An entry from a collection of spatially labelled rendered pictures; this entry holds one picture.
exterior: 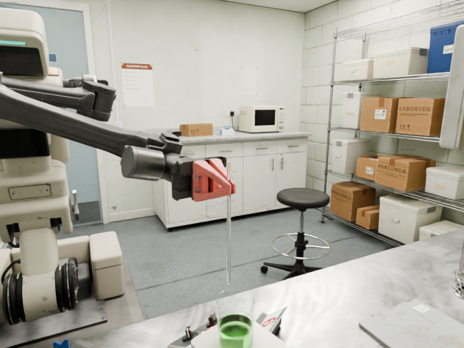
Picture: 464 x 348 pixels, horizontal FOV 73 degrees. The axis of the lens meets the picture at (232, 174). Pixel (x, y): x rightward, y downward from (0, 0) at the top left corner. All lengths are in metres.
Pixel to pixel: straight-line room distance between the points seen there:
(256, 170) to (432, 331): 2.68
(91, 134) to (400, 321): 0.76
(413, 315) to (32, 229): 1.18
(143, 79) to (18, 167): 2.33
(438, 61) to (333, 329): 2.25
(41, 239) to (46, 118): 0.68
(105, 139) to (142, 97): 2.77
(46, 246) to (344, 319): 0.99
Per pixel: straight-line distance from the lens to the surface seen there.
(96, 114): 1.03
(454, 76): 0.66
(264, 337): 0.60
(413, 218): 2.77
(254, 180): 3.32
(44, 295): 1.27
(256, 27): 3.98
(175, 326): 0.77
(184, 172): 0.50
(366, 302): 0.89
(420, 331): 0.84
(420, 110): 2.73
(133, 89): 3.41
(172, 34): 3.57
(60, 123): 0.69
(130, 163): 0.55
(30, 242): 1.31
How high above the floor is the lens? 1.23
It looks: 13 degrees down
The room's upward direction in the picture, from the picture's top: straight up
